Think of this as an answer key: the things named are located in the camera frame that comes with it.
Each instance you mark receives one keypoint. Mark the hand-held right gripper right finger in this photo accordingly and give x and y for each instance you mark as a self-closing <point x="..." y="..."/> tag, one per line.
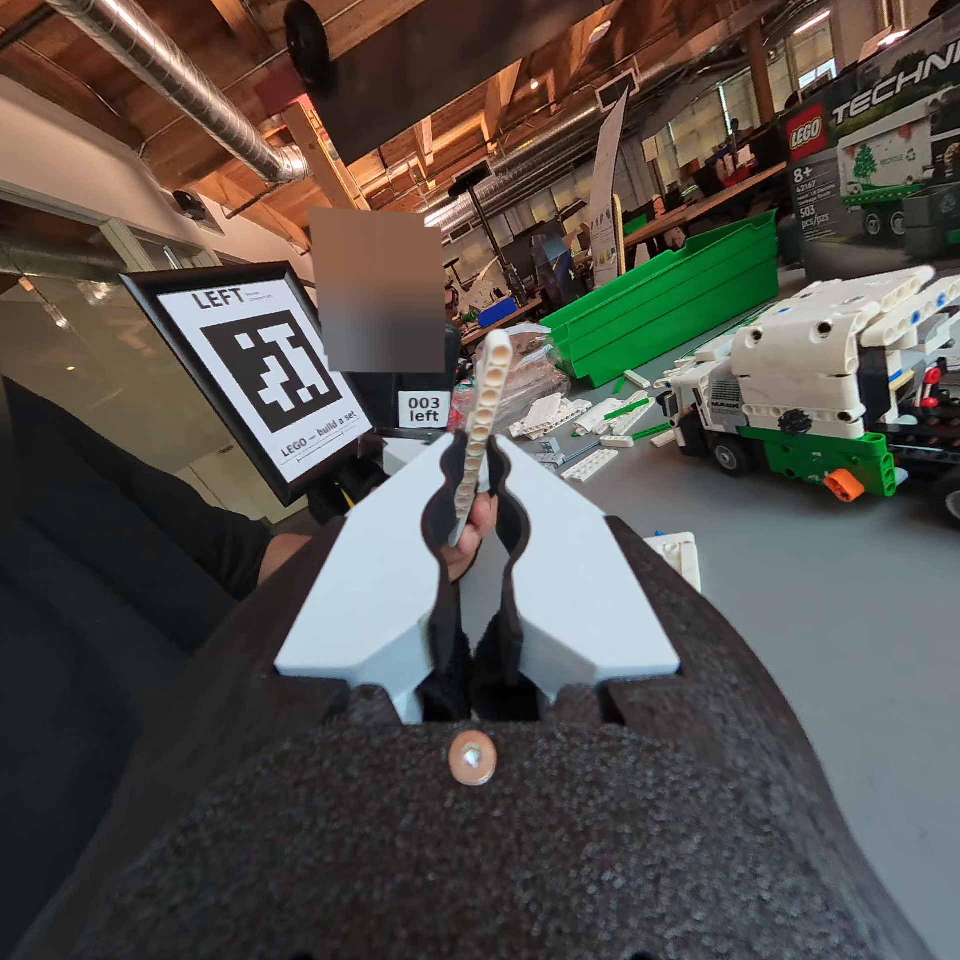
<point x="585" y="592"/>

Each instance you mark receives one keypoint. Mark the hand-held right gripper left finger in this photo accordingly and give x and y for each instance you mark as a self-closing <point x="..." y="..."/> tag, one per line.
<point x="360" y="592"/>

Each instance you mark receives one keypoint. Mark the long white lego beam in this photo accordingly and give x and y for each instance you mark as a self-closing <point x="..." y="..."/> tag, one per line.
<point x="484" y="405"/>

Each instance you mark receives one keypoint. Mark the person's left forearm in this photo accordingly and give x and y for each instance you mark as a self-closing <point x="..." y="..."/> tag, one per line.
<point x="187" y="525"/>

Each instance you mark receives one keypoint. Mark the white lego panel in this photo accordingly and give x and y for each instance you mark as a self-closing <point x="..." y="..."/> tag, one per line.
<point x="679" y="559"/>

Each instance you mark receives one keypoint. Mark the group of white lego parts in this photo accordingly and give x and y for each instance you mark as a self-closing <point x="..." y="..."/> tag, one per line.
<point x="547" y="416"/>

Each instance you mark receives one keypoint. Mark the white and green lego truck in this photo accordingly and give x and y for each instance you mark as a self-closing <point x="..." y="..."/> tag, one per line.
<point x="795" y="360"/>

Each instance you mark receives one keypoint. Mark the dark lego set box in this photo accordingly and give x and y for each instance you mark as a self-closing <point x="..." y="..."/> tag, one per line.
<point x="862" y="187"/>

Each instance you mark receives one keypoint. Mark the clear plastic bag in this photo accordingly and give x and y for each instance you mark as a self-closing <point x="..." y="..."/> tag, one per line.
<point x="536" y="360"/>

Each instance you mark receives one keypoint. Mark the green plastic bin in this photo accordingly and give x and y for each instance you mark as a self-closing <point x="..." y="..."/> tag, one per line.
<point x="660" y="315"/>

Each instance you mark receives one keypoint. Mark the white standing banner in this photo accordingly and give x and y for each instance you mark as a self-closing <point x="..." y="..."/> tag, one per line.
<point x="606" y="187"/>

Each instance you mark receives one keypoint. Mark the person's dark clothing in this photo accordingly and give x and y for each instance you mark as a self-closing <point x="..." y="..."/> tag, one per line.
<point x="60" y="712"/>

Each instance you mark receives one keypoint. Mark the black hanging ceiling panel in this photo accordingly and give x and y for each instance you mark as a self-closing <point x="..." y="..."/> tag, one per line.
<point x="450" y="60"/>

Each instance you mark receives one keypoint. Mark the silver ventilation duct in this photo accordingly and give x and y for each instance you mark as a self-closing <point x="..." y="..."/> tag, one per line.
<point x="172" y="75"/>

